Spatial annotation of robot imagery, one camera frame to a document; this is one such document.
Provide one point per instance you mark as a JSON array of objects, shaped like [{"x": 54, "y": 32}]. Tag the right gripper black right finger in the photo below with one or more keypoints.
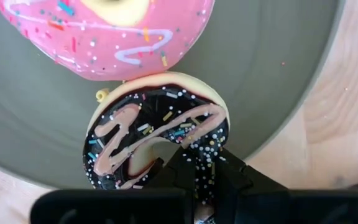
[{"x": 238, "y": 177}]

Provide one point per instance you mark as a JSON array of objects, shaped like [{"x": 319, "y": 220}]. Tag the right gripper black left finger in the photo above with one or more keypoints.
[{"x": 176, "y": 172}]

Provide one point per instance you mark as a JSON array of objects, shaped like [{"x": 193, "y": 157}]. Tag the large chocolate drizzled donut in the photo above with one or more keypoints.
[{"x": 154, "y": 124}]

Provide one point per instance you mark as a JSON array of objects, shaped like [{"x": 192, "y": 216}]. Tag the large pink iced donut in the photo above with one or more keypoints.
[{"x": 104, "y": 46}]

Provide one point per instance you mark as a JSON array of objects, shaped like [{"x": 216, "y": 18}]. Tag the grey round plate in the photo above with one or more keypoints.
[{"x": 259, "y": 77}]

